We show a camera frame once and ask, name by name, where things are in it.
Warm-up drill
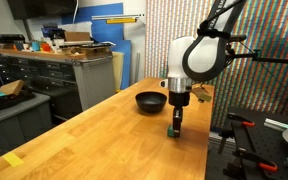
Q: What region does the green block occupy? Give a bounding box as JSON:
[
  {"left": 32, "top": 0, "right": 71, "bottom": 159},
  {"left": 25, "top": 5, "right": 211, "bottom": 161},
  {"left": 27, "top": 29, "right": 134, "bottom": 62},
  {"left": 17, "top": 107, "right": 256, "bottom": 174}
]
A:
[{"left": 167, "top": 125, "right": 175, "bottom": 138}]

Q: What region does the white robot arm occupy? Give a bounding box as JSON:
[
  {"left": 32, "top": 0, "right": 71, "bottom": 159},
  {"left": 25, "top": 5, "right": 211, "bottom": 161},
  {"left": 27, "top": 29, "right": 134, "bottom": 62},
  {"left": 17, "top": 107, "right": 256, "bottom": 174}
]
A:
[{"left": 160, "top": 0, "right": 247, "bottom": 138}]

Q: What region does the black bowl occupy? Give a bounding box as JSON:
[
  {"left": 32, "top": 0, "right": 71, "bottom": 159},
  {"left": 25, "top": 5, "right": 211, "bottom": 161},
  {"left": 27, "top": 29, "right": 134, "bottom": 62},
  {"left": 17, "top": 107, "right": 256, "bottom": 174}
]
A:
[{"left": 135, "top": 91, "right": 167, "bottom": 113}]

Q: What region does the yellow sticky note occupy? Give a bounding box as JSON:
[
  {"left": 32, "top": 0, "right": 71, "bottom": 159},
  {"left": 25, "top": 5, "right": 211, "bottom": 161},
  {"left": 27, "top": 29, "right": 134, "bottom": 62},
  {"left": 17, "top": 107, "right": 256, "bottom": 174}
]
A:
[{"left": 3, "top": 152, "right": 24, "bottom": 167}]

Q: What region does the blue foam board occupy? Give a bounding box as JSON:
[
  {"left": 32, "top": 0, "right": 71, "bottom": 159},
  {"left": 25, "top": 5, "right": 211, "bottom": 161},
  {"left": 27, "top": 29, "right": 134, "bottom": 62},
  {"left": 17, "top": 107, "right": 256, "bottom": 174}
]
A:
[{"left": 76, "top": 3, "right": 131, "bottom": 89}]

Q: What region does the grey tool cabinet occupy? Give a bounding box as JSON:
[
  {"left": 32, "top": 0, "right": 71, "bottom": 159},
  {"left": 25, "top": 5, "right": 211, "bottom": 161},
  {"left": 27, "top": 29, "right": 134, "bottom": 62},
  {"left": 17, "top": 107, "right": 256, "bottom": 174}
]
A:
[{"left": 0, "top": 48, "right": 112, "bottom": 120}]

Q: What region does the grey storage bin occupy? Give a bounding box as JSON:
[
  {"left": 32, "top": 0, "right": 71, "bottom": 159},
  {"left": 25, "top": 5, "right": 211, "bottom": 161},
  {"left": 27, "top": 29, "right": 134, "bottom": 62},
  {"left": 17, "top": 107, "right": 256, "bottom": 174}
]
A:
[{"left": 0, "top": 93, "right": 52, "bottom": 150}]

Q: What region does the perforated metal panel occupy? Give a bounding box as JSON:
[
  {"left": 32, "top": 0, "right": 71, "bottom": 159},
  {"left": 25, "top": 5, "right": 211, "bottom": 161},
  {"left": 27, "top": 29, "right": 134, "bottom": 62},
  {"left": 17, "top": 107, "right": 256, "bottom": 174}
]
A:
[{"left": 73, "top": 56, "right": 115, "bottom": 111}]

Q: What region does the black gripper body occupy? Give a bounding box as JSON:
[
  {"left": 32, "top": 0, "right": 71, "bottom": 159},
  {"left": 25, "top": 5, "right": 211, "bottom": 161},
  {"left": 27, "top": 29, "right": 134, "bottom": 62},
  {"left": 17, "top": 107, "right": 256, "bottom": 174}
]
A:
[{"left": 169, "top": 91, "right": 190, "bottom": 107}]

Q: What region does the orange handled clamp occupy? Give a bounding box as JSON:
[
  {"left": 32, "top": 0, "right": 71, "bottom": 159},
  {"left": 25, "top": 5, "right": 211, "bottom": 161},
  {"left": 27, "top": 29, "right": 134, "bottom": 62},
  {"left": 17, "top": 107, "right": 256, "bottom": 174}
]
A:
[{"left": 233, "top": 148, "right": 278, "bottom": 172}]

